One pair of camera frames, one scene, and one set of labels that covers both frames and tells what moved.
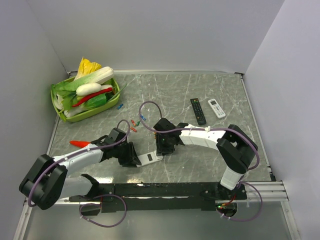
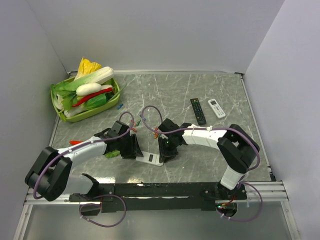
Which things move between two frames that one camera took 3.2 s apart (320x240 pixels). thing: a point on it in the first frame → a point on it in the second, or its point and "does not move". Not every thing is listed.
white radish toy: (84, 89) does not move
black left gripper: (131, 159) → (134, 149)
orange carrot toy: (79, 144) does not move
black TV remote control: (198, 111) does not move
